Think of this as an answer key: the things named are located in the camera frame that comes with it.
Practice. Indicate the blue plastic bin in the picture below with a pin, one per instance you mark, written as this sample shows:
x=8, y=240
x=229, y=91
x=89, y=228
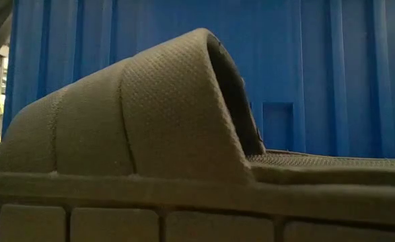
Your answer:
x=318, y=67

